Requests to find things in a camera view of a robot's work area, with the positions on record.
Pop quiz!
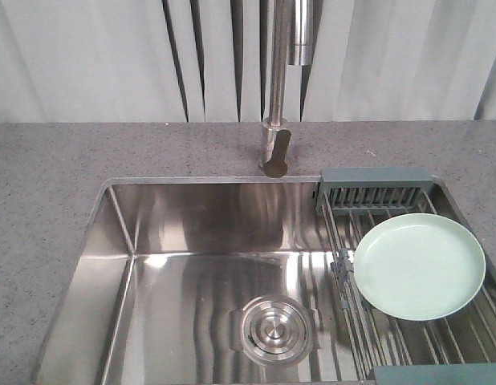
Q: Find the light green round plate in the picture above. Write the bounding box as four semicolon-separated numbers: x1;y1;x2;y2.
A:
353;213;486;321

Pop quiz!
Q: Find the white pleated curtain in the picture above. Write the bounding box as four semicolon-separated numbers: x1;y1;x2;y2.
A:
0;1;496;123

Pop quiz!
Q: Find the steel sink drain strainer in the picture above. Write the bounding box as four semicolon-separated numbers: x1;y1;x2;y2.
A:
229;294;316;367

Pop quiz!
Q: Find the stainless steel sink basin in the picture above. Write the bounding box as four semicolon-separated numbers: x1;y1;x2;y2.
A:
34;178;358;384

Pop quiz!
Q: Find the grey roll-up drying rack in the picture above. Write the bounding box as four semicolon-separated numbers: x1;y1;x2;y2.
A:
315;167;496;384

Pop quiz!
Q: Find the stainless steel faucet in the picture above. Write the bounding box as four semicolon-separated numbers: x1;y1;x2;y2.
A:
259;1;314;178

